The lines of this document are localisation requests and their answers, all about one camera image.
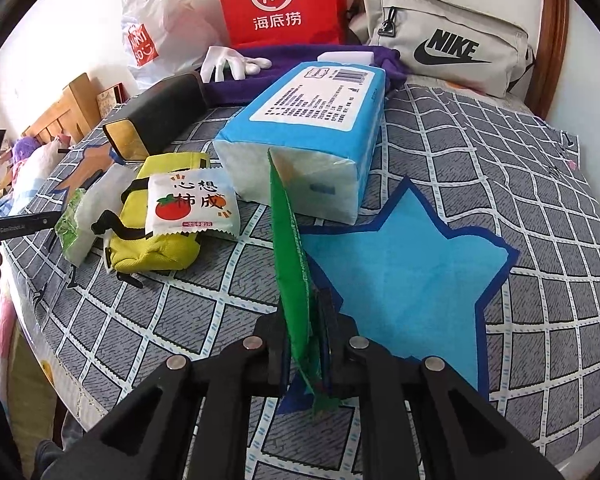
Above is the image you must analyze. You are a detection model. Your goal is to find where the white glove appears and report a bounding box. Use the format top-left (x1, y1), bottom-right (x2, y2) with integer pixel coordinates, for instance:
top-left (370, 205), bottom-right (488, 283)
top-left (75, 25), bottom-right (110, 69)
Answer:
top-left (200, 46), bottom-right (273, 83)

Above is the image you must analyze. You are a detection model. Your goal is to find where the white plastic bag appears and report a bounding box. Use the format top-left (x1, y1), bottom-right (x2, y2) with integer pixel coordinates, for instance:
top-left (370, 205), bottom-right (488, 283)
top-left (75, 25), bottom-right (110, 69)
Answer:
top-left (117, 0), bottom-right (232, 92)

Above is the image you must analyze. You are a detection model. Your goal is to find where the brown wooden bed frame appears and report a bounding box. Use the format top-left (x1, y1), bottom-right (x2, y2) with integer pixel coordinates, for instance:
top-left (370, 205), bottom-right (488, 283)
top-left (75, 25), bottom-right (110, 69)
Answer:
top-left (525, 0), bottom-right (572, 117)

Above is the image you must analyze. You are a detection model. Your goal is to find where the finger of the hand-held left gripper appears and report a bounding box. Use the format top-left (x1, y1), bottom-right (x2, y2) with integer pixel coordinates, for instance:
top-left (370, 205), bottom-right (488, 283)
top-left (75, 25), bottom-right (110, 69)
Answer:
top-left (0, 211), bottom-right (62, 250)

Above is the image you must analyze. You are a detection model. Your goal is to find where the white printed cloth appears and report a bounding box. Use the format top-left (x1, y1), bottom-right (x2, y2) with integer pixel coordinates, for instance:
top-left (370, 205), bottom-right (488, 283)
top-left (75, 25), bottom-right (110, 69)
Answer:
top-left (405, 72), bottom-right (537, 112)

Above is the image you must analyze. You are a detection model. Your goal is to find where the purple towel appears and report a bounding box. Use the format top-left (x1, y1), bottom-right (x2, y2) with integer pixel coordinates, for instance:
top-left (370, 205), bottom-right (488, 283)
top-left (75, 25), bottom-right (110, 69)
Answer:
top-left (200, 45), bottom-right (407, 107)

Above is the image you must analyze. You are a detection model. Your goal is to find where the yellow zip pouch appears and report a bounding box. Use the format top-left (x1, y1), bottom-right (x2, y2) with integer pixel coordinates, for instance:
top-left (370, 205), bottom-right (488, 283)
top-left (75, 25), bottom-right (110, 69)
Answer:
top-left (92, 152), bottom-right (211, 287)

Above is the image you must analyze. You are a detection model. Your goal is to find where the white rectangular block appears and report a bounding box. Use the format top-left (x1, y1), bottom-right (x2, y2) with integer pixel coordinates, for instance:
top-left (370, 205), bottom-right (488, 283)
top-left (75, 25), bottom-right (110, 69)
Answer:
top-left (316, 51), bottom-right (376, 67)

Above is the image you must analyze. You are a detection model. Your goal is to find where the wooden headboard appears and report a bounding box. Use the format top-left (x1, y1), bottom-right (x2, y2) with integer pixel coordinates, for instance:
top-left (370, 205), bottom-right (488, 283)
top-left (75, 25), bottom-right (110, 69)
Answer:
top-left (22, 72), bottom-right (104, 149)

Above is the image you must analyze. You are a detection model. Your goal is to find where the blue tissue pack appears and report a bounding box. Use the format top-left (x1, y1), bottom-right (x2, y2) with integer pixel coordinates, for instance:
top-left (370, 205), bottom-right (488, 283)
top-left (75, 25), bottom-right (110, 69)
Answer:
top-left (214, 62), bottom-right (387, 226)

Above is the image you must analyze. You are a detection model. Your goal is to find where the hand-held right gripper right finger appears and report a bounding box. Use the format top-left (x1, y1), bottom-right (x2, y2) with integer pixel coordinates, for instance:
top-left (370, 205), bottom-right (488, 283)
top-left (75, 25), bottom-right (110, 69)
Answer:
top-left (312, 290), bottom-right (567, 480)

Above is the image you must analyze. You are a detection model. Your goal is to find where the grey waist bag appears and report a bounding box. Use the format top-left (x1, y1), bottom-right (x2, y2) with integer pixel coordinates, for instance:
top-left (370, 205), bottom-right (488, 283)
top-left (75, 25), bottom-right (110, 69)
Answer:
top-left (347, 0), bottom-right (537, 99)

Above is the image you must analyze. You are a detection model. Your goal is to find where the green and white packet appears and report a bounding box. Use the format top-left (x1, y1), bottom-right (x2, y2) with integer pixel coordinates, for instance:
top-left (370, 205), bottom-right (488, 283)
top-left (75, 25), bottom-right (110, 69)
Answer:
top-left (55, 167), bottom-right (131, 267)

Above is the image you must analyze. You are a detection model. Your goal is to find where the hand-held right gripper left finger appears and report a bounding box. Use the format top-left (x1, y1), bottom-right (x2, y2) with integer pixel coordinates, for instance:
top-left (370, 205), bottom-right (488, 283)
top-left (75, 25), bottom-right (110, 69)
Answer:
top-left (30, 309), bottom-right (293, 480)

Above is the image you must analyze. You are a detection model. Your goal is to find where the grey grid bedsheet with stars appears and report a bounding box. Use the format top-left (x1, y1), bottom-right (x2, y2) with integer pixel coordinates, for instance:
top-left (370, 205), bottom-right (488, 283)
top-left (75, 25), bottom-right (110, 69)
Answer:
top-left (0, 75), bottom-right (600, 467)

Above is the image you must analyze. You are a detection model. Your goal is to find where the black rectangular case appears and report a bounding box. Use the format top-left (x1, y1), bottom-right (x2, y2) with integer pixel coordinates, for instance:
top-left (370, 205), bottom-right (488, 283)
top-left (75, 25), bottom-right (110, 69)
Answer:
top-left (102, 72), bottom-right (207, 163)

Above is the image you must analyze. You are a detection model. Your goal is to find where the green snack packet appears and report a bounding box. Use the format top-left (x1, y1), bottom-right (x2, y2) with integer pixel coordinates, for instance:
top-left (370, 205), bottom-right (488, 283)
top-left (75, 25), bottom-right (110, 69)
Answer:
top-left (267, 149), bottom-right (342, 418)

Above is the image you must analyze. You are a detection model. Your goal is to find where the white packet with persimmon print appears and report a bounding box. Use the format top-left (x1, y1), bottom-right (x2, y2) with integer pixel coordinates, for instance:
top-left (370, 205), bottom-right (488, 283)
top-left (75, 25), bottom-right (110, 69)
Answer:
top-left (144, 170), bottom-right (240, 242)

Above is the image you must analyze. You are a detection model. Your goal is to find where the purple plush toy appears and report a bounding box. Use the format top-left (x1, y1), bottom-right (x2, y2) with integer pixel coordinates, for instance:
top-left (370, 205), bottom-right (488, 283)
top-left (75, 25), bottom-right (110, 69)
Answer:
top-left (12, 135), bottom-right (47, 162)

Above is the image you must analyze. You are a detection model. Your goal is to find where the red box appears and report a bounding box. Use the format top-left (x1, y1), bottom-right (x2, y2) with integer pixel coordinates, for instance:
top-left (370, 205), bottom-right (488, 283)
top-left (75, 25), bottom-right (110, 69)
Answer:
top-left (97, 85), bottom-right (129, 122)

